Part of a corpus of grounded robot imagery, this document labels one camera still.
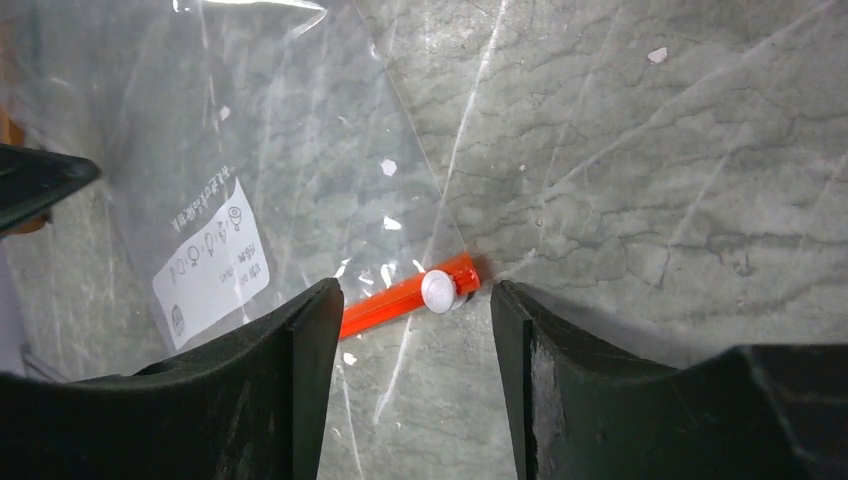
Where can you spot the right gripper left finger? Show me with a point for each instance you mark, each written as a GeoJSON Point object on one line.
{"type": "Point", "coordinates": [250, 404]}

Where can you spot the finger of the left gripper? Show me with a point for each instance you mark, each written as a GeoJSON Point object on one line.
{"type": "Point", "coordinates": [33, 181]}

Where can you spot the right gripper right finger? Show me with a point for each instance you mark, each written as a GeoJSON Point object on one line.
{"type": "Point", "coordinates": [579, 407]}

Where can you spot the clear zip top bag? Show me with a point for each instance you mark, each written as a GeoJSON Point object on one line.
{"type": "Point", "coordinates": [249, 148]}

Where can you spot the wooden shelf rack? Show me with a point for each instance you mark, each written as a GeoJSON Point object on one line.
{"type": "Point", "coordinates": [11, 134]}

